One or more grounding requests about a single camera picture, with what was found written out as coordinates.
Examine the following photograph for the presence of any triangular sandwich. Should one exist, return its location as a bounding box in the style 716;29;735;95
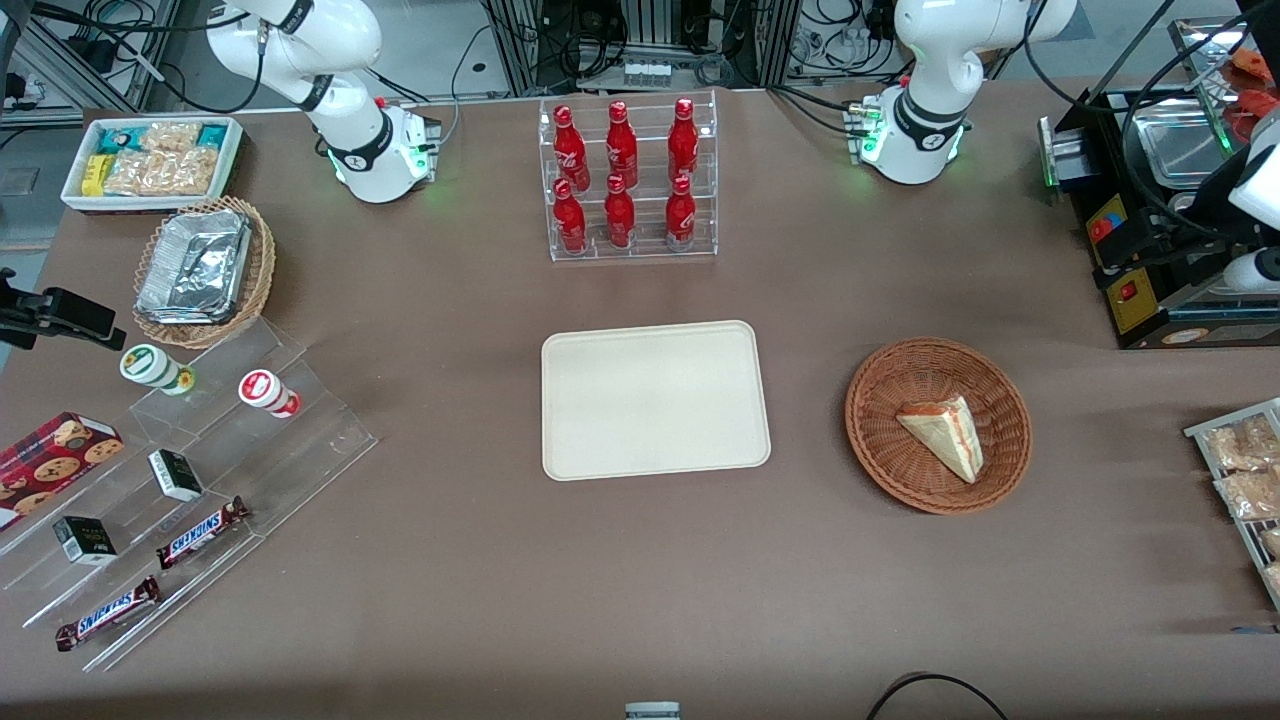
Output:
895;395;985;485

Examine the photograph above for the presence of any aluminium frame rack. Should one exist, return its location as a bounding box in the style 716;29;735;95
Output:
484;0;803;97

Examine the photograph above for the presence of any light wicker basket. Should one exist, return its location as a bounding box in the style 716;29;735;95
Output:
132;196;277;351

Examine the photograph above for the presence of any white rectangular snack bin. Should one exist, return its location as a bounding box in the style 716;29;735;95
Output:
60;116;245;215

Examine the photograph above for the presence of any clear cracker packet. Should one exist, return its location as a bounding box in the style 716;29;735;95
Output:
104;148;222;197

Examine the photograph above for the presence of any brown wicker basket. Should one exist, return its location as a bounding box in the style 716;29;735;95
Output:
845;338;1033;516

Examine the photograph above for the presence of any clear nut snack packet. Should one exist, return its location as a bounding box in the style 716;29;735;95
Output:
1213;467;1280;522
1202;415;1280;472

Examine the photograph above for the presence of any red lid yogurt cup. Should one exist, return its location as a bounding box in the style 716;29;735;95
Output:
238;369;302;419

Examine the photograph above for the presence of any snickers chocolate bar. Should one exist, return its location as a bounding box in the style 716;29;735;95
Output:
155;496;252;571
55;576;162;653

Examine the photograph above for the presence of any black machine with yellow panel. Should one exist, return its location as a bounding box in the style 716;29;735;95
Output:
1038;85;1280;351

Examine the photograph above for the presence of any aluminium foil container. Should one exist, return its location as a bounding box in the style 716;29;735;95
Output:
135;209;253;326

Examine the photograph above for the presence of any beige plastic tray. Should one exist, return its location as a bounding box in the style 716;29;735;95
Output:
541;320;772;482

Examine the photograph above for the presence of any steel tray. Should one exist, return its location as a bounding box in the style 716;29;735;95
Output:
1128;120;1233;191

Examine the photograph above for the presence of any small black box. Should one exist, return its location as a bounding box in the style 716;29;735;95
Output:
52;516;119;567
148;449;205;503

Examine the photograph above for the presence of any clear acrylic step stand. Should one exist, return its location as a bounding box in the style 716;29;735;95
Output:
0;317;379;674

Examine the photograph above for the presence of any black floor cable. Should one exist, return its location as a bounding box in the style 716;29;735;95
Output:
865;672;1011;720

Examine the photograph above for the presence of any clear acrylic bottle rack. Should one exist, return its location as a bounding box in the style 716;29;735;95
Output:
538;89;719;264

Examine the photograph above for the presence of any red cookie box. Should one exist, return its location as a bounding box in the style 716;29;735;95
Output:
0;412;125;532

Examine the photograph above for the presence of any green lid yogurt cup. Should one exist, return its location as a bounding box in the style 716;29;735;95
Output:
120;344;196;397

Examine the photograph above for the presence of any black camera clamp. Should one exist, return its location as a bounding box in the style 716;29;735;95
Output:
0;268;128;352

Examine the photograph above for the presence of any wire rack tray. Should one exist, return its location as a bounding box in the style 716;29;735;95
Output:
1184;398;1280;612

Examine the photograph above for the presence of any red cola bottle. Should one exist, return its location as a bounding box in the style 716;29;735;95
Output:
667;98;700;182
606;101;639;189
665;176;697;251
553;179;588;254
553;105;591;192
604;175;636;249

